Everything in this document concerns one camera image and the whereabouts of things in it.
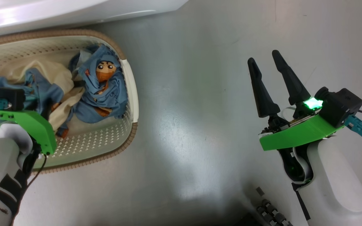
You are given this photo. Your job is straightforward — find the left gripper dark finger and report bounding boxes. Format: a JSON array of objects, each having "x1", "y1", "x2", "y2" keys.
[{"x1": 41, "y1": 96, "x2": 54, "y2": 121}]

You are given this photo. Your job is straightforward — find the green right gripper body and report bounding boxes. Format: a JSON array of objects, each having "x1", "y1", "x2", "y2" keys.
[{"x1": 259, "y1": 98, "x2": 346, "y2": 151}]

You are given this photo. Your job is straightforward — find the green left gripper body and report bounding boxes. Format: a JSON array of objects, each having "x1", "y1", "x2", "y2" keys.
[{"x1": 0, "y1": 110, "x2": 57, "y2": 155}]

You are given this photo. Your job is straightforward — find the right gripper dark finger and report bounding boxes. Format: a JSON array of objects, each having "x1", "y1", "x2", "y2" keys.
[
  {"x1": 248, "y1": 57, "x2": 281, "y2": 118},
  {"x1": 272, "y1": 50, "x2": 311, "y2": 105}
]

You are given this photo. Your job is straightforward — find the blue and cream garment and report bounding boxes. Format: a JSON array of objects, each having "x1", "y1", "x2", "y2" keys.
[{"x1": 0, "y1": 60, "x2": 85, "y2": 138}]

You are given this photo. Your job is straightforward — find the blue cartoon-face print garment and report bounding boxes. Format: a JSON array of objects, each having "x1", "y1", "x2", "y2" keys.
[{"x1": 69, "y1": 44, "x2": 129, "y2": 123}]

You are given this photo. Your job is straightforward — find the white front-load washing machine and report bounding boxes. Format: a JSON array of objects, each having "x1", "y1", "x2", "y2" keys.
[{"x1": 0, "y1": 0, "x2": 189, "y2": 40}]

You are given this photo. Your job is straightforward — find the cream perforated laundry basket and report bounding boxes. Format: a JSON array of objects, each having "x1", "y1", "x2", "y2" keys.
[{"x1": 0, "y1": 29, "x2": 139, "y2": 175}]

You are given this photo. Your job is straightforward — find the thin black left gripper cable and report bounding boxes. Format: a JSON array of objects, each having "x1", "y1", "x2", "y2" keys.
[{"x1": 26, "y1": 153, "x2": 48, "y2": 190}]

